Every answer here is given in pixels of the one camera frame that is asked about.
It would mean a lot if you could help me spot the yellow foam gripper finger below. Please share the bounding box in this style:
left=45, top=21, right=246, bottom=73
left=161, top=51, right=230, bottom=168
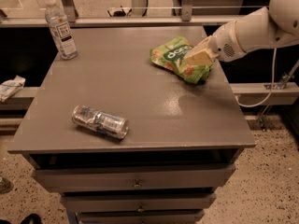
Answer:
left=194, top=35, right=212, bottom=50
left=184, top=48, right=218, bottom=66

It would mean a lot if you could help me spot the black shoe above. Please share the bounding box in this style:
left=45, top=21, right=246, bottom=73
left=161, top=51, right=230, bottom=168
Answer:
left=21, top=214, right=42, bottom=224

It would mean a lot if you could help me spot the top grey drawer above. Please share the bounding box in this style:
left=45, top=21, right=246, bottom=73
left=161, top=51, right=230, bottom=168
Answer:
left=32, top=164, right=235, bottom=193

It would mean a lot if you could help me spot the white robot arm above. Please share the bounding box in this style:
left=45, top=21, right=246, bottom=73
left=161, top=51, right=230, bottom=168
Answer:
left=184, top=0, right=299, bottom=65

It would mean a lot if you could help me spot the silver redbull can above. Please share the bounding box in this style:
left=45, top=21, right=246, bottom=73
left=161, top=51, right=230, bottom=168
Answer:
left=72, top=105, right=129, bottom=139

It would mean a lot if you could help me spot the grey metal rail frame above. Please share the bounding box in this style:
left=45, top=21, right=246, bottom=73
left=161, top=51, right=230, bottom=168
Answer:
left=0, top=0, right=299, bottom=28

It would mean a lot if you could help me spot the clear plastic water bottle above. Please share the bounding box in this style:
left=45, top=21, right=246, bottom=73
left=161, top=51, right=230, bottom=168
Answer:
left=44, top=0, right=78, bottom=60

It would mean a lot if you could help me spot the green rice chip bag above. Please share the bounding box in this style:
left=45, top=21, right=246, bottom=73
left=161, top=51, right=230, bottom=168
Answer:
left=149, top=36, right=213, bottom=84

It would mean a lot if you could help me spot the grey drawer cabinet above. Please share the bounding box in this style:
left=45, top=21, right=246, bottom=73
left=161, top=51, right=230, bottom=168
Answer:
left=7, top=25, right=257, bottom=224

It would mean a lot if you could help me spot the white cable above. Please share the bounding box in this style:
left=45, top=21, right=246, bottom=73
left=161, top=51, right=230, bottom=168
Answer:
left=235, top=47, right=278, bottom=109

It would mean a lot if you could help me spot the bottom grey drawer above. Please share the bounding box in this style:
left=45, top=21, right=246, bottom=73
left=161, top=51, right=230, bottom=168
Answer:
left=78, top=210, right=204, bottom=224

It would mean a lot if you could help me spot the grey drawer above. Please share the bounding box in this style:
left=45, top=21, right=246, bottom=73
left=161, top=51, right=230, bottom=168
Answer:
left=61, top=193, right=216, bottom=213
left=78, top=210, right=204, bottom=224
left=32, top=164, right=235, bottom=193

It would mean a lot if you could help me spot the middle grey drawer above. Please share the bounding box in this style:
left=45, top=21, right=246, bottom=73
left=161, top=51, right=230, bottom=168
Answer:
left=61, top=193, right=216, bottom=213

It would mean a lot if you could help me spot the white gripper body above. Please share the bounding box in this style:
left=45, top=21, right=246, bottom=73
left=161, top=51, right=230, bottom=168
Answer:
left=209, top=21, right=247, bottom=62

